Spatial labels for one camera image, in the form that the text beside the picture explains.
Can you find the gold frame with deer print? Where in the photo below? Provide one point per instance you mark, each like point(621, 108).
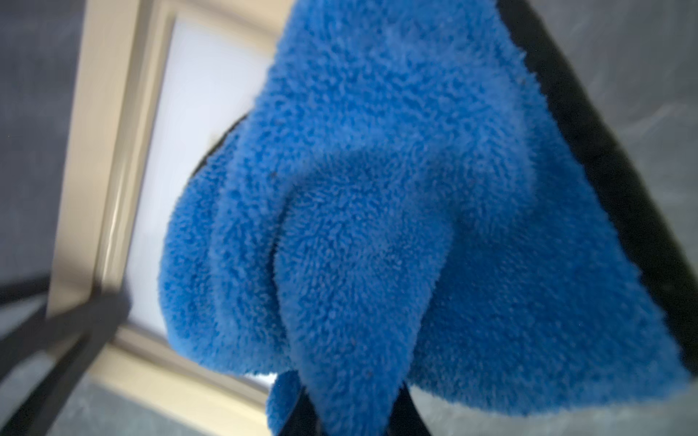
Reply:
point(120, 74)

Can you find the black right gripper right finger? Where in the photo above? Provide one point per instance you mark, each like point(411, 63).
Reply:
point(643, 232)

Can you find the blue microfiber cloth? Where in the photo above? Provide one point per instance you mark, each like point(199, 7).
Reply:
point(402, 211)

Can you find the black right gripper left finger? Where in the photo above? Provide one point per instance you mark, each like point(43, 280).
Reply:
point(213, 163)

